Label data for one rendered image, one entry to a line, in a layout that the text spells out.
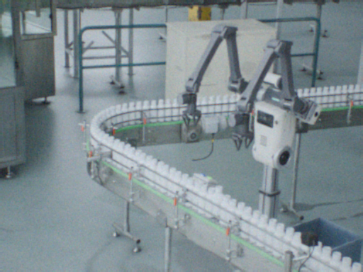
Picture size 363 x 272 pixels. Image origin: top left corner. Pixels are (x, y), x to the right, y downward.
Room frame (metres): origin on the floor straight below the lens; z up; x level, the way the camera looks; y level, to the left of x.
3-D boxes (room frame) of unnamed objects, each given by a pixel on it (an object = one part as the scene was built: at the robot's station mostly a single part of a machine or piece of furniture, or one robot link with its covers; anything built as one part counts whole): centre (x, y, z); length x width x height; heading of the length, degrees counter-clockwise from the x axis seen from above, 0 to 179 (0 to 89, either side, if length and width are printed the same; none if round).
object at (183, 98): (4.22, -0.03, 1.60); 0.12 x 0.09 x 0.12; 132
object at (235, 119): (3.87, -0.31, 1.60); 0.12 x 0.09 x 0.12; 132
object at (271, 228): (3.48, -0.48, 1.08); 0.06 x 0.06 x 0.17
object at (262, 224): (3.52, -0.44, 1.08); 0.06 x 0.06 x 0.17
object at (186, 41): (8.42, -0.40, 0.59); 1.10 x 0.62 x 1.18; 111
